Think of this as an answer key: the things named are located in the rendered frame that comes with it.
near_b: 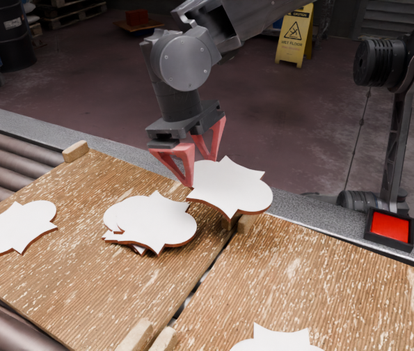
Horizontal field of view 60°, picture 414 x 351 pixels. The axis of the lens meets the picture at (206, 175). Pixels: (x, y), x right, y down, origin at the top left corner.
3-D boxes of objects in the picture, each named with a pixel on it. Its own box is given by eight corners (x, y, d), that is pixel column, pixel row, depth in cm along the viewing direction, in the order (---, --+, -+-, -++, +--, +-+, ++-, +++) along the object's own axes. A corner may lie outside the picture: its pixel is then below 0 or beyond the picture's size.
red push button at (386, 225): (371, 216, 67) (373, 210, 66) (406, 225, 65) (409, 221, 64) (368, 237, 63) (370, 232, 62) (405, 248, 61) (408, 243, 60)
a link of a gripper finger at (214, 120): (236, 157, 57) (223, 101, 52) (214, 181, 52) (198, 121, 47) (201, 155, 60) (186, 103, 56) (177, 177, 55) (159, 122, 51)
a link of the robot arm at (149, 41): (174, 22, 48) (133, 34, 47) (188, 23, 42) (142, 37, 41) (188, 73, 51) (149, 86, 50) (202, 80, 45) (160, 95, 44)
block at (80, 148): (84, 149, 82) (81, 138, 80) (90, 151, 81) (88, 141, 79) (63, 161, 77) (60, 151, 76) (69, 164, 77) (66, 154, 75)
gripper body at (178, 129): (223, 111, 52) (211, 60, 49) (185, 142, 45) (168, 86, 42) (187, 112, 56) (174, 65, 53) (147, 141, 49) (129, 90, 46)
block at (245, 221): (250, 211, 65) (251, 200, 63) (259, 214, 64) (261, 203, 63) (236, 232, 61) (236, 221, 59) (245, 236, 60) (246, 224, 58)
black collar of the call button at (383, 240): (367, 212, 68) (370, 205, 67) (411, 224, 65) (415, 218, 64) (362, 239, 62) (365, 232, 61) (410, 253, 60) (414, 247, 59)
